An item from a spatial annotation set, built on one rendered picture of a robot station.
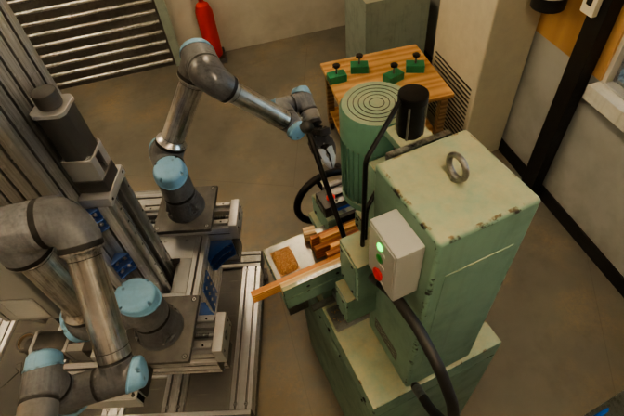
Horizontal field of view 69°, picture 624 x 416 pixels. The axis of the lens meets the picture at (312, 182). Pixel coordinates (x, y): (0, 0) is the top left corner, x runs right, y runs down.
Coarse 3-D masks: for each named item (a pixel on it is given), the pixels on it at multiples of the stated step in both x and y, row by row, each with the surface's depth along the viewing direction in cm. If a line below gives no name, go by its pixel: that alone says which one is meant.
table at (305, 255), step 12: (312, 216) 164; (324, 228) 156; (288, 240) 154; (300, 240) 153; (264, 252) 151; (300, 252) 150; (312, 252) 150; (300, 264) 147; (312, 264) 147; (276, 276) 145; (324, 288) 144; (288, 300) 139; (300, 300) 143
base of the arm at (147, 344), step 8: (168, 304) 143; (176, 312) 143; (168, 320) 137; (176, 320) 141; (160, 328) 135; (168, 328) 138; (176, 328) 140; (136, 336) 140; (144, 336) 136; (152, 336) 135; (160, 336) 136; (168, 336) 140; (176, 336) 141; (144, 344) 138; (152, 344) 137; (160, 344) 138; (168, 344) 139
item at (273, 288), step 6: (330, 258) 143; (336, 258) 143; (318, 264) 142; (300, 270) 141; (306, 270) 141; (288, 276) 140; (294, 276) 140; (276, 282) 139; (258, 288) 138; (264, 288) 138; (270, 288) 137; (276, 288) 138; (252, 294) 136; (258, 294) 137; (264, 294) 138; (270, 294) 140; (258, 300) 139
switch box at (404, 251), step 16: (384, 224) 84; (400, 224) 84; (384, 240) 82; (400, 240) 81; (416, 240) 81; (400, 256) 79; (416, 256) 81; (384, 272) 87; (400, 272) 83; (416, 272) 86; (384, 288) 91; (400, 288) 88; (416, 288) 91
